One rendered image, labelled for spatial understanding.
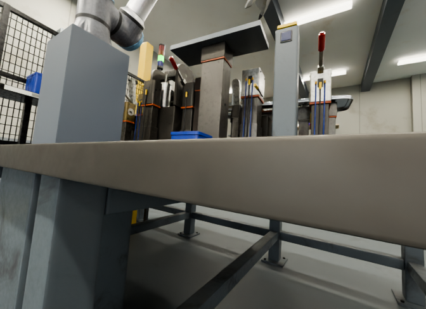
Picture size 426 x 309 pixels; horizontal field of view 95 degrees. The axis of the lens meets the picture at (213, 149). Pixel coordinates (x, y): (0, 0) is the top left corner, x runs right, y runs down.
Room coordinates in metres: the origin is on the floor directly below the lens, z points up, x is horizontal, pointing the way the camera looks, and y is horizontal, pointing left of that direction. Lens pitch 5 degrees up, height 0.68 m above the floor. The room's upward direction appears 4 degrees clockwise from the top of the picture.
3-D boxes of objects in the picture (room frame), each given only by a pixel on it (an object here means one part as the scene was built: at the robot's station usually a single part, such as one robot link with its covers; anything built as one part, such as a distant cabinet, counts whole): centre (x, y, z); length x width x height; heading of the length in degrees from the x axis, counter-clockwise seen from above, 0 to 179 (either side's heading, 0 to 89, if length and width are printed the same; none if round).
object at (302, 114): (0.89, -0.41, 0.84); 0.05 x 0.05 x 0.29; 63
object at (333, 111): (0.84, -0.50, 0.84); 0.12 x 0.05 x 0.29; 153
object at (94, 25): (0.70, 0.49, 1.15); 0.15 x 0.15 x 0.10
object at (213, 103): (0.73, 0.01, 0.92); 0.10 x 0.08 x 0.45; 63
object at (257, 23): (0.73, 0.01, 1.16); 0.37 x 0.14 x 0.02; 63
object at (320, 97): (0.70, -0.38, 0.88); 0.12 x 0.07 x 0.36; 153
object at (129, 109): (1.19, 0.55, 0.87); 0.10 x 0.07 x 0.35; 153
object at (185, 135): (0.65, 0.07, 0.75); 0.11 x 0.10 x 0.09; 63
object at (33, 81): (1.24, 1.02, 1.10); 0.30 x 0.17 x 0.13; 149
